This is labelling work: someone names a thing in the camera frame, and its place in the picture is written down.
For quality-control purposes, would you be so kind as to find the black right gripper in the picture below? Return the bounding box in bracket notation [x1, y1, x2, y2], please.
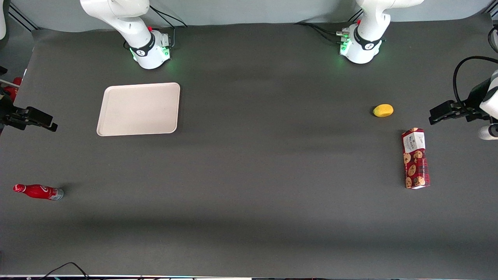
[0, 87, 58, 132]

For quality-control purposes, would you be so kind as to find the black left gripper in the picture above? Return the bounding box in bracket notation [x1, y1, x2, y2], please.
[429, 79, 491, 125]

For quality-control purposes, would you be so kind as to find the red coke bottle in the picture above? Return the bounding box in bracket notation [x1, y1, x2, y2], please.
[13, 184, 64, 201]

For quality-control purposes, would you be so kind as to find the beige plastic tray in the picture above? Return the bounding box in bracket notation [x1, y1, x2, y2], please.
[96, 82, 181, 137]

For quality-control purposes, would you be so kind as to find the small red item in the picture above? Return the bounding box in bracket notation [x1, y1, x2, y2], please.
[3, 77, 23, 102]

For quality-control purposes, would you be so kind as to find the red cookie box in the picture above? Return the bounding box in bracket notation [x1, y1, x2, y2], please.
[401, 128, 431, 190]

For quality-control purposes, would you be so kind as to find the yellow lemon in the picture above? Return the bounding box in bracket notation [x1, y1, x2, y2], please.
[372, 104, 394, 118]

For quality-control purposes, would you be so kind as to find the black left wrist cable loop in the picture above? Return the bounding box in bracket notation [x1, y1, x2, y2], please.
[452, 56, 498, 106]

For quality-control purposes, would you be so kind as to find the short black cable arc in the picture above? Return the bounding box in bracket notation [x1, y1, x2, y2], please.
[487, 25, 498, 56]

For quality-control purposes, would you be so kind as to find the thin black cable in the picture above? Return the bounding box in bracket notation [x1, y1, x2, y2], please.
[38, 262, 91, 280]

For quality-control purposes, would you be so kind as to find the black left arm base cable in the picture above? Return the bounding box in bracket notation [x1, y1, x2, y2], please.
[294, 22, 344, 44]

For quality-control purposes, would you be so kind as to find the black arm base cable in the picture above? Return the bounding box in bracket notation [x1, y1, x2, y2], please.
[149, 5, 188, 49]
[294, 22, 344, 44]

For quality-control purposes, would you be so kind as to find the black right arm base cable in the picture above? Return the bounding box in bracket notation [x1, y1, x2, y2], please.
[149, 5, 188, 49]

